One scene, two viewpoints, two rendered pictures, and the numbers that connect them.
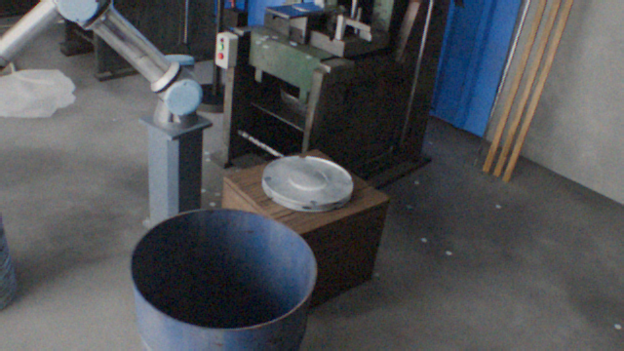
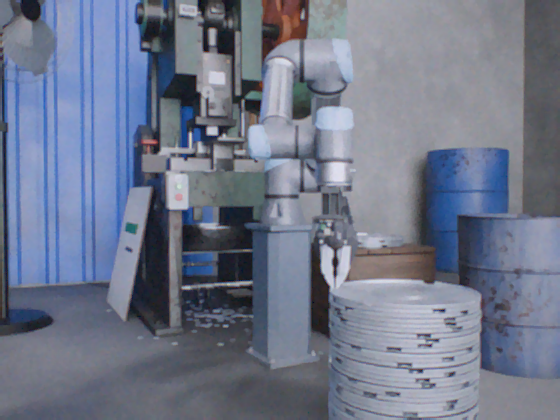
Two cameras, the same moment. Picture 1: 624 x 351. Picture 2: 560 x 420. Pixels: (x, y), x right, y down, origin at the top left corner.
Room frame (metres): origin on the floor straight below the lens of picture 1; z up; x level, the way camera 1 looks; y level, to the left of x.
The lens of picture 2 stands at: (0.88, 2.10, 0.54)
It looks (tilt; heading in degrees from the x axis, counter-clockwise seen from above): 2 degrees down; 297
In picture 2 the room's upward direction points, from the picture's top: straight up
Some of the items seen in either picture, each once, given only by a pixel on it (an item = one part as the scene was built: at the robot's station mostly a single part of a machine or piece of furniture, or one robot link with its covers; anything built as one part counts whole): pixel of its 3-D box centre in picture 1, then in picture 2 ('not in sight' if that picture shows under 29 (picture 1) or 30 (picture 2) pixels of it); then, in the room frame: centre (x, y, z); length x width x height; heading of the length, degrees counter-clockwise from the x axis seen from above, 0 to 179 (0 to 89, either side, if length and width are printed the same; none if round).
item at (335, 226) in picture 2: not in sight; (333, 215); (1.26, 1.09, 0.50); 0.09 x 0.08 x 0.12; 100
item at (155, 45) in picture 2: not in sight; (155, 21); (2.42, 0.21, 1.31); 0.22 x 0.12 x 0.22; 141
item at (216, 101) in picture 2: not in sight; (213, 85); (2.21, 0.06, 1.04); 0.17 x 0.15 x 0.30; 141
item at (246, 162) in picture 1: (289, 151); (221, 289); (2.14, 0.12, 0.14); 0.59 x 0.10 x 0.05; 141
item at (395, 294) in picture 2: not in sight; (403, 292); (1.13, 1.04, 0.35); 0.29 x 0.29 x 0.01
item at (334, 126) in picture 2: not in sight; (334, 136); (1.26, 1.08, 0.66); 0.09 x 0.08 x 0.11; 114
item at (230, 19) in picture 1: (234, 29); (153, 177); (2.26, 0.42, 0.62); 0.10 x 0.06 x 0.20; 51
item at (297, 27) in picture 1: (297, 23); (223, 155); (2.11, 0.14, 0.72); 0.25 x 0.14 x 0.14; 141
